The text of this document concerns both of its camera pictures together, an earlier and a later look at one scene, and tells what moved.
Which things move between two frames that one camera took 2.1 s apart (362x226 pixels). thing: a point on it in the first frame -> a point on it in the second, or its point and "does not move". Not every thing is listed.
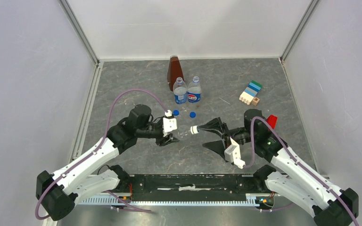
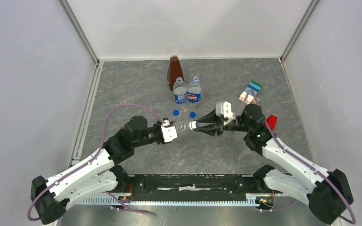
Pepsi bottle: (194, 90) does not move
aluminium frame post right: (312, 4) does not move
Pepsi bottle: (180, 91) does not move
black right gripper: (217, 125) -> (211, 131)
